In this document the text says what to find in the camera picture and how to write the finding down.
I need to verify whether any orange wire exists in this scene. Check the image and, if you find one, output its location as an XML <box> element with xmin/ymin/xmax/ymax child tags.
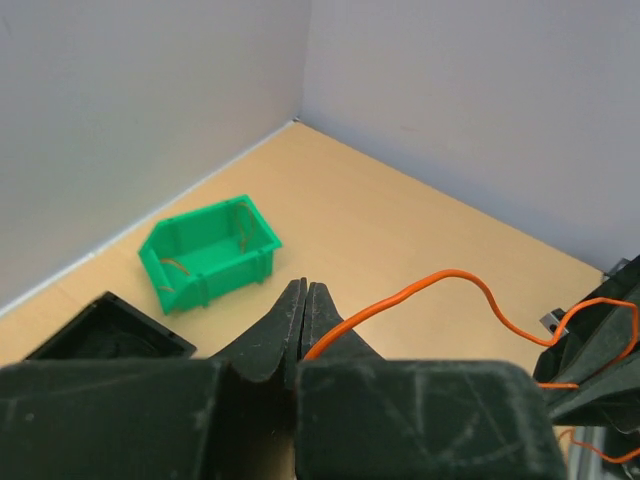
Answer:
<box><xmin>158</xmin><ymin>201</ymin><xmax>257</xmax><ymax>292</ymax></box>
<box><xmin>303</xmin><ymin>269</ymin><xmax>640</xmax><ymax>464</ymax></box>

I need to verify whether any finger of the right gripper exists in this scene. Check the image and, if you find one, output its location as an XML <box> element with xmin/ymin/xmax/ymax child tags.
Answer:
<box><xmin>533</xmin><ymin>258</ymin><xmax>639</xmax><ymax>433</ymax></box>

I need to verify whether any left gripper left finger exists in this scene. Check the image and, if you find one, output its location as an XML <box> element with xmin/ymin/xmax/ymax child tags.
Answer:
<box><xmin>1</xmin><ymin>279</ymin><xmax>306</xmax><ymax>479</ymax></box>

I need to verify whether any green plastic bin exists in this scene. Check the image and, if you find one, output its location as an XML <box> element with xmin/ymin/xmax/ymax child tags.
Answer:
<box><xmin>138</xmin><ymin>195</ymin><xmax>282</xmax><ymax>314</ymax></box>

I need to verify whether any orange wire in green bin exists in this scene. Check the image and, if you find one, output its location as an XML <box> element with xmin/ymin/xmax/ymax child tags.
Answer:
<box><xmin>158</xmin><ymin>201</ymin><xmax>257</xmax><ymax>292</ymax></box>

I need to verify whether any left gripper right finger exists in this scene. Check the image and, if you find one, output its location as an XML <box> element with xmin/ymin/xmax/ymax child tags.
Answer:
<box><xmin>295</xmin><ymin>287</ymin><xmax>567</xmax><ymax>479</ymax></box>

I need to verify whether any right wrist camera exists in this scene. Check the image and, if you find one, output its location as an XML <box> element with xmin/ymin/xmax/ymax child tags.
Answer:
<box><xmin>540</xmin><ymin>308</ymin><xmax>566</xmax><ymax>335</ymax></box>

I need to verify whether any black plastic bin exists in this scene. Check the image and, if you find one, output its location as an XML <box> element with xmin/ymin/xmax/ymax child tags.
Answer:
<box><xmin>26</xmin><ymin>291</ymin><xmax>196</xmax><ymax>360</ymax></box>

